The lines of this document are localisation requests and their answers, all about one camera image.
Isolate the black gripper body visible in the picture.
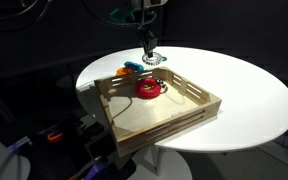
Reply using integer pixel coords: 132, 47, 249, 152
136, 9, 158, 40

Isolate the clear glass cup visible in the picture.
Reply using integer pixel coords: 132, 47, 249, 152
141, 51, 164, 66

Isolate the orange and blue toy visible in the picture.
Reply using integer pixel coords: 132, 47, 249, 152
123, 61, 145, 73

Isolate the slatted wooden tray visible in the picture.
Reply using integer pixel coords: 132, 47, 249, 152
93, 66, 223, 158

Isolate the grey round surface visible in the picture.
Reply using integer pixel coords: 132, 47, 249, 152
0, 128, 31, 180

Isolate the teal gripper mount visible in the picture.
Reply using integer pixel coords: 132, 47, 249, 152
108, 7, 139, 25

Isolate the orange studded ring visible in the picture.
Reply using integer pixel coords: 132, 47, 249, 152
115, 66, 135, 77

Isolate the black and white beaded ring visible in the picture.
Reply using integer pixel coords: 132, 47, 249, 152
155, 78, 169, 94

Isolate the red studded ring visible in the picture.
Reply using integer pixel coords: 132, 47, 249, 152
135, 77, 162, 100

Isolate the black cable bundle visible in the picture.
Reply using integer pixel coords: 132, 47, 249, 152
0, 0, 52, 32

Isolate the white table pedestal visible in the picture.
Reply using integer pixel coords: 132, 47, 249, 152
130, 144, 193, 180

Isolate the orange clamp handle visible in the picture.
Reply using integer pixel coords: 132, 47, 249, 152
47, 132, 64, 143

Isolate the purple clamp handle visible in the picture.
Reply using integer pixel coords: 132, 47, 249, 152
7, 135, 32, 153
83, 159, 109, 180

